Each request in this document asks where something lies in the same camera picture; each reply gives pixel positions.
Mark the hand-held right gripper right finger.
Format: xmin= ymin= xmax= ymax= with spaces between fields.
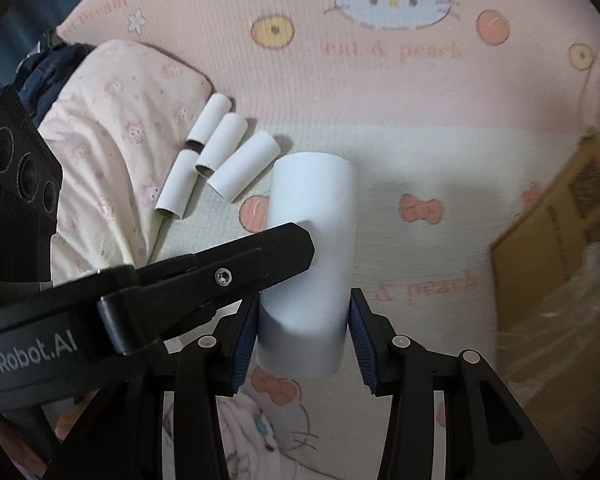
xmin=349 ymin=287 xmax=566 ymax=480

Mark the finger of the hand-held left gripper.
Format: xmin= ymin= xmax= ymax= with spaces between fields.
xmin=96 ymin=222 xmax=316 ymax=357

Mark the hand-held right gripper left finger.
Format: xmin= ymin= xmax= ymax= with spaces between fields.
xmin=45 ymin=292 xmax=261 ymax=480

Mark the white cardboard tube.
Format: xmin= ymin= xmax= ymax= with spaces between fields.
xmin=195 ymin=113 xmax=248 ymax=178
xmin=155 ymin=149 xmax=203 ymax=221
xmin=186 ymin=94 xmax=232 ymax=153
xmin=207 ymin=131 xmax=281 ymax=202
xmin=255 ymin=152 xmax=357 ymax=380

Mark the brown cardboard box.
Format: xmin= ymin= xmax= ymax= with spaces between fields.
xmin=490 ymin=130 xmax=600 ymax=411

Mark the white cartoon print blanket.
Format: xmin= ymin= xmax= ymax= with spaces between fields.
xmin=162 ymin=395 xmax=381 ymax=480

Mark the pink cat print bed sheet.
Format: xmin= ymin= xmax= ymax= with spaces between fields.
xmin=55 ymin=0 xmax=600 ymax=480

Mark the pink printed pillow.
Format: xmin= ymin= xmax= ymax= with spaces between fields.
xmin=35 ymin=39 xmax=216 ymax=286

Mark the clear plastic wrap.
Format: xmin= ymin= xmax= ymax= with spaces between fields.
xmin=500 ymin=240 xmax=600 ymax=411

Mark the dark blue cloth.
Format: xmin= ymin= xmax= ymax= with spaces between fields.
xmin=15 ymin=30 xmax=98 ymax=126

